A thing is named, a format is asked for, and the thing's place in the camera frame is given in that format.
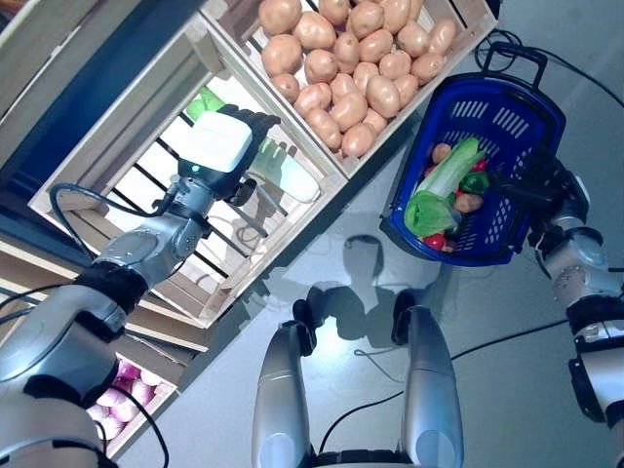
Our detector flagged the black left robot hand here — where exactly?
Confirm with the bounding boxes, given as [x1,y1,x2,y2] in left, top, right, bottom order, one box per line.
[175,105,283,207]

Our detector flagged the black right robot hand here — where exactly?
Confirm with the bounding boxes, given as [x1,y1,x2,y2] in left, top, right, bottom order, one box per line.
[495,150,589,219]

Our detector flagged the blue plastic shopping basket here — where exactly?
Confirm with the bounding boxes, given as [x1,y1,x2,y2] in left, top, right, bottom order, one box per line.
[378,41,566,267]

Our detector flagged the green bell pepper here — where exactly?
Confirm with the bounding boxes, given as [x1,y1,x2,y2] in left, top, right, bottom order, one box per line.
[457,173,491,195]

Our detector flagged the green-leaved napa cabbage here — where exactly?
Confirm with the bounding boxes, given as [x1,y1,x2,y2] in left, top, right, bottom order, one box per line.
[413,137,487,196]

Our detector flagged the pale slatted wooden crate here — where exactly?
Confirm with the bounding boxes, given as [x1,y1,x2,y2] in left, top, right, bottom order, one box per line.
[26,12,350,331]

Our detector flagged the bright green lettuce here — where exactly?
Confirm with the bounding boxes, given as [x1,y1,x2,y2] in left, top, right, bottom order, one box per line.
[403,190,459,240]

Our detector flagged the wooden potato crate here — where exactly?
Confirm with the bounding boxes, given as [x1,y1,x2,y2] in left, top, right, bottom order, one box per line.
[197,0,501,180]

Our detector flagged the silver right robot leg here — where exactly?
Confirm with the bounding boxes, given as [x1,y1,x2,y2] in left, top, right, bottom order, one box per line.
[391,290,465,468]

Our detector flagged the silver robot leg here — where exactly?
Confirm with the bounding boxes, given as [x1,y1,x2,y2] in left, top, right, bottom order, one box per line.
[251,285,337,468]
[391,290,465,468]

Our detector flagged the silver left robot leg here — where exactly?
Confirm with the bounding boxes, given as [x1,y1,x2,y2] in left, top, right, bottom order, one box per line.
[251,285,337,468]

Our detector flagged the wooden onion crate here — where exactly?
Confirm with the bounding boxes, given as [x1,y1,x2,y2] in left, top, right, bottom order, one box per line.
[82,335,180,460]

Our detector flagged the dark robot pelvis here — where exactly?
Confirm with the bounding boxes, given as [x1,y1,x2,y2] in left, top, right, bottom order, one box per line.
[309,446,415,468]

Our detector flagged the black floor cable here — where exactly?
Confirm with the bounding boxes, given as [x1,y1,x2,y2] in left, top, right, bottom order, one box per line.
[316,319,571,454]
[475,28,624,106]

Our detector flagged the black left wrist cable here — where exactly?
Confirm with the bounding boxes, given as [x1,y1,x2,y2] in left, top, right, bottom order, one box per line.
[48,182,172,264]

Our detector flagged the black robot body cable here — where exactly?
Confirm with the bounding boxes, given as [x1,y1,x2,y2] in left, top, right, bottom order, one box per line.
[95,389,171,468]

